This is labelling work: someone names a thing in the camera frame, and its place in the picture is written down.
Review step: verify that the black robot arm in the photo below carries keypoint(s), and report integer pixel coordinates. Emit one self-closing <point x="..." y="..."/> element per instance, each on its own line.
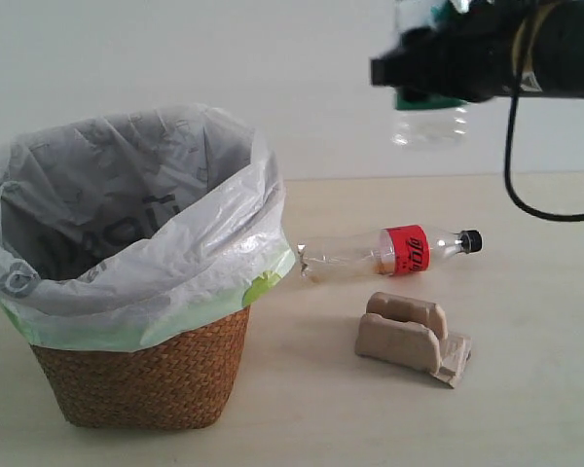
<point x="548" y="51"/>

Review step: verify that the white green plastic bin liner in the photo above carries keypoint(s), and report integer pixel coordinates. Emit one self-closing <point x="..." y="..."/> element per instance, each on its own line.
<point x="118" y="233"/>

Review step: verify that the clear bottle green label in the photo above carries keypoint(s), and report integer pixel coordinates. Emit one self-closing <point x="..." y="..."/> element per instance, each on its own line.
<point x="422" y="122"/>

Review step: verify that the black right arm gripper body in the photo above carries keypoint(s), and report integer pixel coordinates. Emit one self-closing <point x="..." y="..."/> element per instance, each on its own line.
<point x="460" y="50"/>

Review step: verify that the woven wicker waste basket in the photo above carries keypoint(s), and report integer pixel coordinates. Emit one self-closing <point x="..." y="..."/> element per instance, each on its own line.
<point x="182" y="383"/>

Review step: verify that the clear bottle red label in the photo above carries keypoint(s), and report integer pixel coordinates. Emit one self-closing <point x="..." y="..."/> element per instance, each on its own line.
<point x="394" y="251"/>

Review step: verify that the beige moulded pulp cardboard piece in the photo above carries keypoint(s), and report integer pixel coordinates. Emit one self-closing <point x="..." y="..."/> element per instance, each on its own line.
<point x="412" y="333"/>

